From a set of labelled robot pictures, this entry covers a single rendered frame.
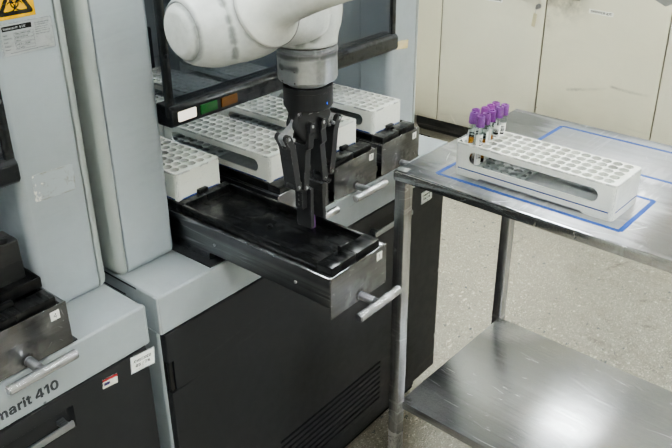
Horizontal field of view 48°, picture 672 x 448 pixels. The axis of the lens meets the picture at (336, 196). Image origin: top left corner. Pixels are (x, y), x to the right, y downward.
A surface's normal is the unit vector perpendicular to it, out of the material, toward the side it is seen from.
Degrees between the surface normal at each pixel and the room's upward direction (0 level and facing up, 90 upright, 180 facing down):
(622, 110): 90
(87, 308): 0
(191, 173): 90
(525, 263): 0
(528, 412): 0
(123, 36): 90
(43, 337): 90
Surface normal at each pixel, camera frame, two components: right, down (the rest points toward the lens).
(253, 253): -0.64, 0.34
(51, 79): 0.77, 0.27
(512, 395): -0.01, -0.90
